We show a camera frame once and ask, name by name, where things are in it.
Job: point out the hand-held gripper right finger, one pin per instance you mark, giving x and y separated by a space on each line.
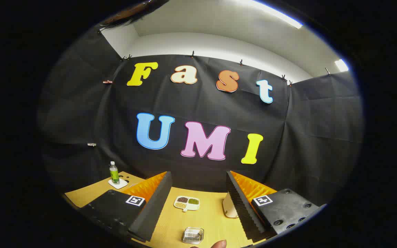
243 210

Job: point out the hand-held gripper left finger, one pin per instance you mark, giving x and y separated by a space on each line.
153 210

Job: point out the pink cloth clip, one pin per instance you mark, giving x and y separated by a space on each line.
108 82

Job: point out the white toaster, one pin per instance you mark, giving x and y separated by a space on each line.
228 206

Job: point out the clear bottle green label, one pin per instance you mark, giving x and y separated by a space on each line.
114 175

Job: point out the white square coaster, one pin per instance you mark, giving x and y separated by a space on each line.
122 184

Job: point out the white divided bean tray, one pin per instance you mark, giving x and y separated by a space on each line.
186 203

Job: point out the black backdrop cloth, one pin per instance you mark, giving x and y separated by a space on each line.
202 106

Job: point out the small ceiling light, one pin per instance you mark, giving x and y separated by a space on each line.
341 65

